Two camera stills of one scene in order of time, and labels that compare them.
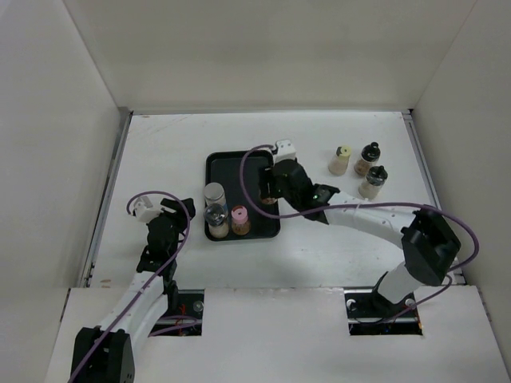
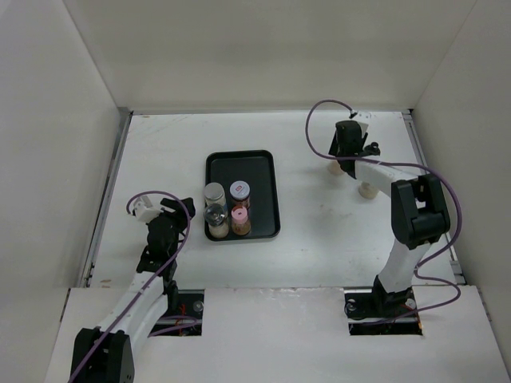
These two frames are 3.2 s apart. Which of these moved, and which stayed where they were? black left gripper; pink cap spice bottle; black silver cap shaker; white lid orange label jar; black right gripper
Moved: white lid orange label jar; black right gripper
Stayed: black left gripper; black silver cap shaker; pink cap spice bottle
